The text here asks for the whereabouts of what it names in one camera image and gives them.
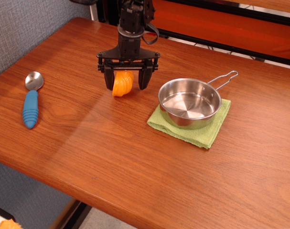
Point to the orange plastic half orange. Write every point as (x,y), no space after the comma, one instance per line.
(123,83)

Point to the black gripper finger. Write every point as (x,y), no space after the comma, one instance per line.
(109,78)
(144,77)

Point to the orange toy in basket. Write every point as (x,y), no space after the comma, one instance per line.
(10,224)

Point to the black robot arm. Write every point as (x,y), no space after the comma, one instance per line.
(135,18)

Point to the blue handled metal spoon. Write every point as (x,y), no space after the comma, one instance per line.
(33,82)

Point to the green folded cloth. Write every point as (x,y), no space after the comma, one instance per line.
(202,138)

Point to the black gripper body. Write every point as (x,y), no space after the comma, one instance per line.
(128,54)

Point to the orange panel black frame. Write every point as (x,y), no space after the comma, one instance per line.
(222,24)

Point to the small steel saucepan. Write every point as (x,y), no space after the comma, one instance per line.
(190,103)

